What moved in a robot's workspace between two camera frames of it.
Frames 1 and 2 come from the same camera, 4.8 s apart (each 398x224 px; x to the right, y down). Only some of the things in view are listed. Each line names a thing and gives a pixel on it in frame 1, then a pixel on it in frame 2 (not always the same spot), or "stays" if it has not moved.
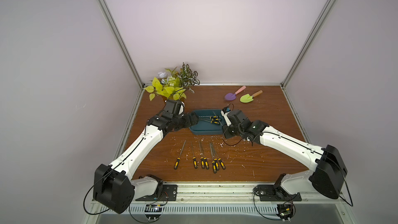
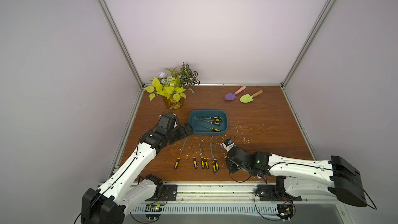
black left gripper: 187,122 -> 183,134
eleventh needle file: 211,116 stays
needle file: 213,119 stays
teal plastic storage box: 210,123 stays
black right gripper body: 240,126 -> 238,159
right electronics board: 284,211 stays
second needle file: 194,158 stays
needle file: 211,121 stays
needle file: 220,161 -> 223,152
